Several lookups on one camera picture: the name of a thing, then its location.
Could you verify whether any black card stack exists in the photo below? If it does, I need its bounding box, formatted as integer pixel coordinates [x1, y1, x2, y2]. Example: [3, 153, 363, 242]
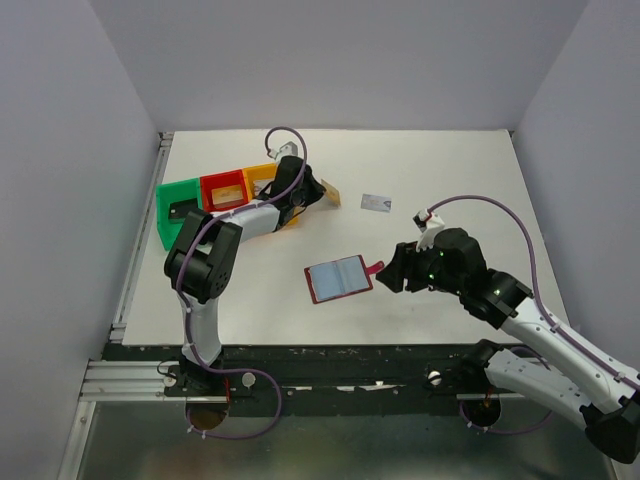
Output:
[167, 198, 199, 223]

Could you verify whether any gold VIP card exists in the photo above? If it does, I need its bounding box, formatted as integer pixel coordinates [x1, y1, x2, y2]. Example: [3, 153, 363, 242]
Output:
[321, 179, 341, 207]

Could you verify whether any white VIP card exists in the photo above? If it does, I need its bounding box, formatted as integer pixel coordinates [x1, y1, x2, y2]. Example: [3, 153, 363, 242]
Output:
[361, 194, 392, 213]

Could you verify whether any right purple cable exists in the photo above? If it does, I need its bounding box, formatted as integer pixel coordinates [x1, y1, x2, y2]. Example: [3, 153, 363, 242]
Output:
[427, 194, 640, 435]

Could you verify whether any red leather card holder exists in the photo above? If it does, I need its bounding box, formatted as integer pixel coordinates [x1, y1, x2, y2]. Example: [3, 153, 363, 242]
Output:
[304, 255, 385, 304]

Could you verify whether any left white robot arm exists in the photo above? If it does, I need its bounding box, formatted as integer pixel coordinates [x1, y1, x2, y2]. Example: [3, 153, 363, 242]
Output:
[164, 155, 325, 395]

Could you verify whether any gold card stack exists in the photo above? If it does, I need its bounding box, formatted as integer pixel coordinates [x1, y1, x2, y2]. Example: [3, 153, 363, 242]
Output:
[211, 184, 245, 209]

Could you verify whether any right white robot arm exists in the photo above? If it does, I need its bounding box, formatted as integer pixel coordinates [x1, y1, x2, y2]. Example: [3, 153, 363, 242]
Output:
[376, 228, 639, 464]

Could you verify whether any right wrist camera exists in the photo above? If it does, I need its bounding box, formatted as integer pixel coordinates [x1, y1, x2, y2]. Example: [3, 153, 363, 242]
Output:
[413, 209, 445, 252]

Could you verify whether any red plastic bin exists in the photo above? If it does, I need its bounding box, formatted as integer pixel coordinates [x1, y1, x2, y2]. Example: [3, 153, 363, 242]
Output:
[200, 170, 249, 212]

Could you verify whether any yellow plastic bin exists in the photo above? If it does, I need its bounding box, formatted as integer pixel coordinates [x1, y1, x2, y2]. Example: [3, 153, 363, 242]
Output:
[242, 163, 301, 235]

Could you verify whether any green plastic bin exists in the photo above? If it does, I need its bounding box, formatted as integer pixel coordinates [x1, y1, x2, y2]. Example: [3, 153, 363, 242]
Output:
[156, 178, 202, 251]

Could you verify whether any aluminium frame rail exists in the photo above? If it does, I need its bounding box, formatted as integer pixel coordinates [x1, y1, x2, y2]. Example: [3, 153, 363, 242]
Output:
[79, 132, 174, 404]

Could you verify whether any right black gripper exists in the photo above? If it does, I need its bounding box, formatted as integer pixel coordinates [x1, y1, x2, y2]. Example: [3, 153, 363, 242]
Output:
[375, 236, 465, 295]

